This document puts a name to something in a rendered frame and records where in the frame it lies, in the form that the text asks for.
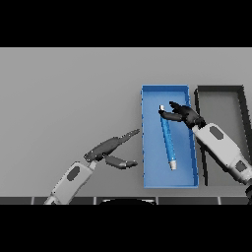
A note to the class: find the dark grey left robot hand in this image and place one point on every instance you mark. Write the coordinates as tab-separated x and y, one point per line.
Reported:
106	148

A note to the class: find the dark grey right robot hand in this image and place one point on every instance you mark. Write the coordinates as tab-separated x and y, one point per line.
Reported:
186	114

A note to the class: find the blue pipe with pale ends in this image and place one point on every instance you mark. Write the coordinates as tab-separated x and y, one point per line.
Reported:
167	138

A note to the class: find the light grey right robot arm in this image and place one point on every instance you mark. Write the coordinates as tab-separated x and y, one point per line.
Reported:
224	151

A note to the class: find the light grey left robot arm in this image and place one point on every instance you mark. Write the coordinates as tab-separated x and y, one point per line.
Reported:
69	180

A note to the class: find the dark grey rectangular bin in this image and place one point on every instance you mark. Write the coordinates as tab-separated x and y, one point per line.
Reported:
223	101

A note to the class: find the blue rectangular bin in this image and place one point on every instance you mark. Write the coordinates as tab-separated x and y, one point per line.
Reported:
151	157

